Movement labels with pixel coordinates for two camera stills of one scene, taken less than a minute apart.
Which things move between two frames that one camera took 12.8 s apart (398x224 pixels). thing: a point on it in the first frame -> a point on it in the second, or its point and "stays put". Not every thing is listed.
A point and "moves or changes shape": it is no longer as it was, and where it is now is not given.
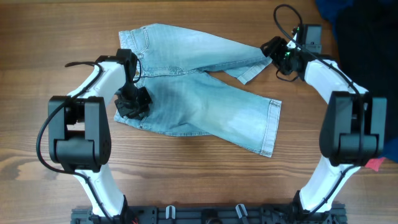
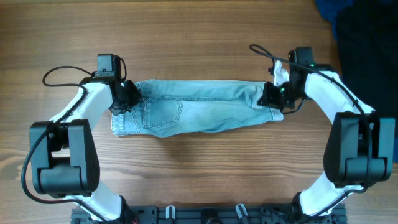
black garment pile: x=367 y=35 stays put
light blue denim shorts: x=176 y=67 moves or changes shape
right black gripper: x=275 y=45 -> x=267 y=99
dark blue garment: x=330 y=10 stays put
